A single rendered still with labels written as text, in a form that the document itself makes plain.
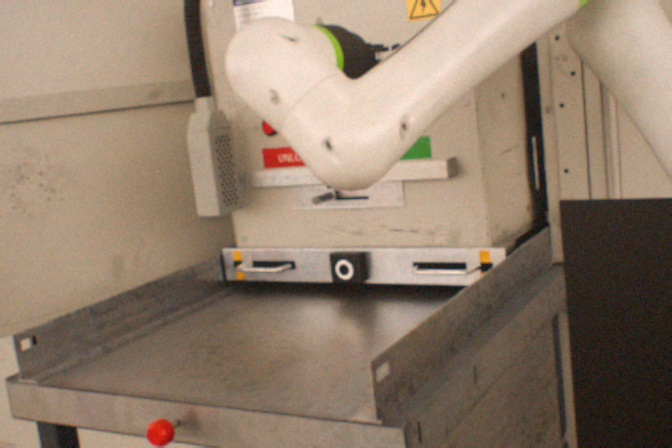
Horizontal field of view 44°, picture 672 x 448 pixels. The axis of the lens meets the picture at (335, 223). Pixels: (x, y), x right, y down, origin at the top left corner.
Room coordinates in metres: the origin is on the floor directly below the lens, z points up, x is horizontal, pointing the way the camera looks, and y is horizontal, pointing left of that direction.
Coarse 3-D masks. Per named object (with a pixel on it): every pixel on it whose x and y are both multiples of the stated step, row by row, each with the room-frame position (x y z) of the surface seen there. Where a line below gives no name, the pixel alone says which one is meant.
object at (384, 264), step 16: (224, 256) 1.51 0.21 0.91; (256, 256) 1.47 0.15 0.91; (272, 256) 1.45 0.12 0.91; (288, 256) 1.44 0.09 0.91; (304, 256) 1.42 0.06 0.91; (320, 256) 1.40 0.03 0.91; (368, 256) 1.35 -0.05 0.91; (384, 256) 1.34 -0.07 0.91; (400, 256) 1.32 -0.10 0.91; (416, 256) 1.31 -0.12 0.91; (432, 256) 1.29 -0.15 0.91; (448, 256) 1.28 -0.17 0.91; (464, 256) 1.27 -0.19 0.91; (496, 256) 1.24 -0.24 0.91; (256, 272) 1.47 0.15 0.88; (272, 272) 1.45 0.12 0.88; (288, 272) 1.44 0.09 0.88; (304, 272) 1.42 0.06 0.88; (320, 272) 1.40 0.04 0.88; (368, 272) 1.36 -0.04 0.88; (384, 272) 1.34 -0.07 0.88; (400, 272) 1.33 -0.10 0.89
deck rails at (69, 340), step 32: (512, 256) 1.23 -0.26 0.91; (544, 256) 1.38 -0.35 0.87; (160, 288) 1.36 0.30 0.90; (192, 288) 1.43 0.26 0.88; (224, 288) 1.51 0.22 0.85; (480, 288) 1.11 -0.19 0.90; (512, 288) 1.22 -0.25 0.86; (64, 320) 1.19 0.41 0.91; (96, 320) 1.24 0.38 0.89; (128, 320) 1.29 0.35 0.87; (160, 320) 1.33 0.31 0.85; (448, 320) 1.01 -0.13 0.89; (480, 320) 1.10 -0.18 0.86; (32, 352) 1.13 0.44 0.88; (64, 352) 1.18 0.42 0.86; (96, 352) 1.20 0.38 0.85; (384, 352) 0.85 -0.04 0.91; (416, 352) 0.92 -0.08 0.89; (448, 352) 1.00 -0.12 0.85; (384, 384) 0.85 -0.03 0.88; (416, 384) 0.91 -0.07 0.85; (352, 416) 0.84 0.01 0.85; (384, 416) 0.83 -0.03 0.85
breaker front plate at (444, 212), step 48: (336, 0) 1.37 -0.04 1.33; (384, 0) 1.33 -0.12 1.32; (240, 144) 1.49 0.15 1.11; (288, 144) 1.43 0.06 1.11; (432, 144) 1.30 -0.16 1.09; (480, 144) 1.26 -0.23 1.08; (288, 192) 1.44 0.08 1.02; (384, 192) 1.34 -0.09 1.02; (432, 192) 1.30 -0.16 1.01; (480, 192) 1.26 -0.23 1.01; (240, 240) 1.50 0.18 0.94; (288, 240) 1.45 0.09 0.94; (336, 240) 1.40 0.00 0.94; (384, 240) 1.35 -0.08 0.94; (432, 240) 1.31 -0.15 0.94; (480, 240) 1.27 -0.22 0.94
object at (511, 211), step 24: (504, 72) 1.37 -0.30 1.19; (216, 96) 1.51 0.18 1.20; (480, 96) 1.26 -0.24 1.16; (504, 96) 1.35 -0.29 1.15; (480, 120) 1.26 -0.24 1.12; (504, 120) 1.35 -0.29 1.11; (504, 144) 1.34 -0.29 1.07; (504, 168) 1.33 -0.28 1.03; (528, 168) 1.44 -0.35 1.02; (504, 192) 1.33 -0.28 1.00; (528, 192) 1.43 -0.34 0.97; (504, 216) 1.32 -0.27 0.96; (528, 216) 1.43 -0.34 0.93; (504, 240) 1.31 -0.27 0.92
